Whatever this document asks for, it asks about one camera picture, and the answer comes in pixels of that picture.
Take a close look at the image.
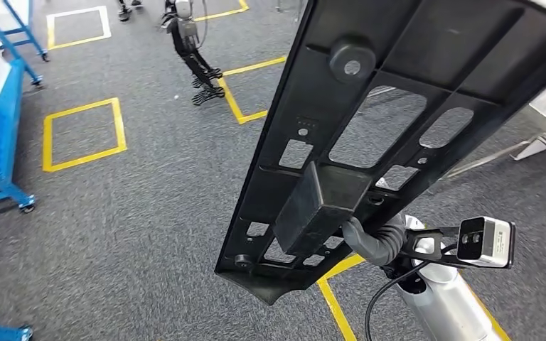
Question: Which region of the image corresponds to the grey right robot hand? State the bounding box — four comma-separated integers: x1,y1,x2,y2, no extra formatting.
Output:
341,215,383,266

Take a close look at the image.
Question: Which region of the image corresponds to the black plastic plate bracket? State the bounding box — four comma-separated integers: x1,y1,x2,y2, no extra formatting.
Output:
214,0,546,306

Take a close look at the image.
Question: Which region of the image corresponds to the person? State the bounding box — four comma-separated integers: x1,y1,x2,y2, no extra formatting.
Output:
117,0,144,22

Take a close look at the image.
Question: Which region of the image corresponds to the black cable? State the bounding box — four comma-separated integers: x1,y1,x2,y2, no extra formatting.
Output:
365,244,458,341

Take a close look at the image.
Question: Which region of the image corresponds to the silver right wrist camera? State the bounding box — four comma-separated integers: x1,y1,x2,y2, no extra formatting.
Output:
402,216,518,270

